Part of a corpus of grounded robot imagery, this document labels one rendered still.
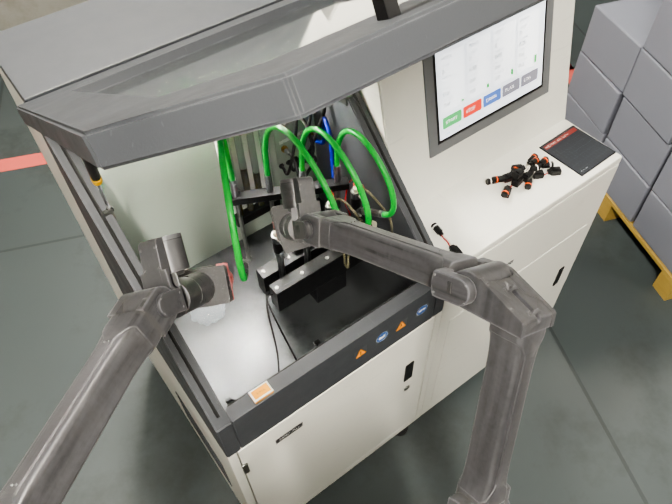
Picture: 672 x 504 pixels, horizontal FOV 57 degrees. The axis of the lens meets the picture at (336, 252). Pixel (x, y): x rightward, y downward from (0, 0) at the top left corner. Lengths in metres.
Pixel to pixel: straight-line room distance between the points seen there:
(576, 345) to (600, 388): 0.20
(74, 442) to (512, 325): 0.56
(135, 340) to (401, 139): 0.95
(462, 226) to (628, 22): 1.54
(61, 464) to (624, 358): 2.36
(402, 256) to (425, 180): 0.77
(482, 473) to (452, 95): 1.01
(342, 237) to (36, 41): 0.85
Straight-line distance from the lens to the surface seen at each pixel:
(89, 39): 1.54
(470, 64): 1.70
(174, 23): 1.53
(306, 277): 1.60
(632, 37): 2.93
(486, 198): 1.81
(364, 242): 1.04
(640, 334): 2.90
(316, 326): 1.69
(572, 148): 2.02
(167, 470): 2.49
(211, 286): 1.05
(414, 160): 1.67
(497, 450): 0.96
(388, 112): 1.55
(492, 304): 0.85
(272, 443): 1.68
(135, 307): 0.92
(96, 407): 0.83
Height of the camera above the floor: 2.26
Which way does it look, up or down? 51 degrees down
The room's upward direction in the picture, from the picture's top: 2 degrees counter-clockwise
